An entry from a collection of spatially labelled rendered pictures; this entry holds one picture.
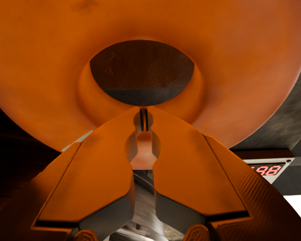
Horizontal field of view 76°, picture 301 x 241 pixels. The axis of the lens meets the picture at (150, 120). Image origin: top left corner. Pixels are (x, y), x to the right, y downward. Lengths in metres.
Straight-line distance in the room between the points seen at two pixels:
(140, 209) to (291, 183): 8.94
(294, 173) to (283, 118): 9.11
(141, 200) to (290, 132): 0.28
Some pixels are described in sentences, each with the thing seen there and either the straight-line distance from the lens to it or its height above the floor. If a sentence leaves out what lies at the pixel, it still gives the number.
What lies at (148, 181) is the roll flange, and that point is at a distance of 0.27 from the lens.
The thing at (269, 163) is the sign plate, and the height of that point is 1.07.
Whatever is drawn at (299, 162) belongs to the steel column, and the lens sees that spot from 6.52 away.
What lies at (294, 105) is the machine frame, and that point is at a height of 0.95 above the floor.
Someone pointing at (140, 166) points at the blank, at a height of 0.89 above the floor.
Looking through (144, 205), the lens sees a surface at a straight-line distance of 0.27.
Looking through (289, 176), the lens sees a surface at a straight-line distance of 9.28.
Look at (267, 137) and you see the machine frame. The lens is 0.40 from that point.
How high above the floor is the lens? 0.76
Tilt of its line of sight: 46 degrees up
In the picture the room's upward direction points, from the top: 178 degrees clockwise
